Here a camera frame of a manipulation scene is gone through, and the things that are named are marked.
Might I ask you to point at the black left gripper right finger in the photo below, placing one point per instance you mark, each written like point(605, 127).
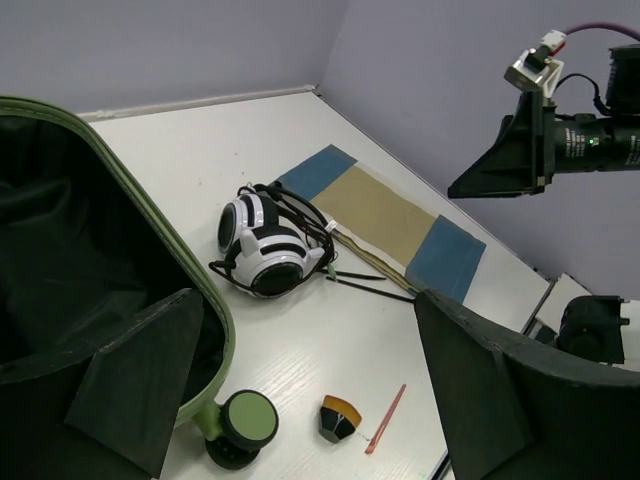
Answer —
point(512, 407)

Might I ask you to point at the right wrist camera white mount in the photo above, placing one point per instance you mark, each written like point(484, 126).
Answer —
point(536, 69)

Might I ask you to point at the green hard-shell suitcase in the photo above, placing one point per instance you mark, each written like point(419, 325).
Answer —
point(84, 251)

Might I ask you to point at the blue and tan cloth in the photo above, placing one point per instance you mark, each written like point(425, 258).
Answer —
point(415, 248)

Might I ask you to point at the red thin stick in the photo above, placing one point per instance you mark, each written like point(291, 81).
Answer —
point(372, 445)

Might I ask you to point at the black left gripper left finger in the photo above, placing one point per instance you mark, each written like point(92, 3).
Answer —
point(130, 395)

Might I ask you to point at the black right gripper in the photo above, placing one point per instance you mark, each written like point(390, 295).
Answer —
point(582, 144)

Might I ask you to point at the black orange small brush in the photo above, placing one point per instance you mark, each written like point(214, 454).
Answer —
point(338, 419)

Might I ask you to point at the black and white headphones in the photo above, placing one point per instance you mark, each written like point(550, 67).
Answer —
point(271, 240)

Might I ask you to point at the aluminium table edge rail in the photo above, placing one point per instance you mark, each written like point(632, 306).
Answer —
point(109, 114)

